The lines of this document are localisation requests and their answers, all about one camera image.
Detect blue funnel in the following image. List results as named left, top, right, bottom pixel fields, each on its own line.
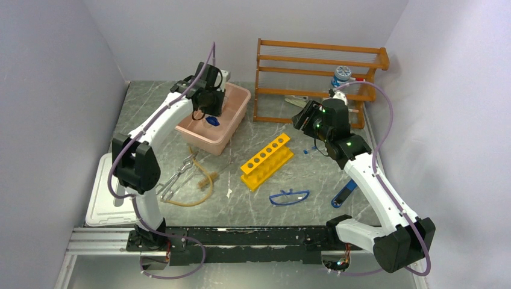
left=205, top=116, right=220, bottom=127

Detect blue safety glasses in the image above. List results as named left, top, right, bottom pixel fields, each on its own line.
left=268, top=189, right=310, bottom=207

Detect metal crucible tongs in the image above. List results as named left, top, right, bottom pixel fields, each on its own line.
left=156, top=153, right=196, bottom=200

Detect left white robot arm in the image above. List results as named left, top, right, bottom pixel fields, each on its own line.
left=108, top=62, right=230, bottom=250

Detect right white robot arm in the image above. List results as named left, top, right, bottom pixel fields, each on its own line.
left=292, top=98, right=436, bottom=273

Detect white stapler-like object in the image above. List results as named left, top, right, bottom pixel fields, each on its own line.
left=284, top=95, right=309, bottom=108

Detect pink plastic bin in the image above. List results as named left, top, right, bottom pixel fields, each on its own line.
left=175, top=82, right=251, bottom=156

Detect orange wooden shelf rack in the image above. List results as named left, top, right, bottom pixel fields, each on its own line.
left=252, top=39, right=390, bottom=129

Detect blue-lidded jar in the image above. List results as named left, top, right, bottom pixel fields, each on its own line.
left=331, top=66, right=352, bottom=88

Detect yellow test tube rack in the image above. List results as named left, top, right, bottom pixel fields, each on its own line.
left=240, top=133, right=294, bottom=191

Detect blue black handheld tool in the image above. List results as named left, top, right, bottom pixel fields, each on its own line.
left=331, top=179, right=357, bottom=208

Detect tan rubber tubing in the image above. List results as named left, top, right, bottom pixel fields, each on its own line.
left=159, top=145, right=214, bottom=208

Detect white plastic tray lid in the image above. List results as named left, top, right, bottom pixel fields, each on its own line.
left=85, top=152, right=136, bottom=227

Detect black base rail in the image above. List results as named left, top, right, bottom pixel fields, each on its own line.
left=126, top=226, right=364, bottom=267

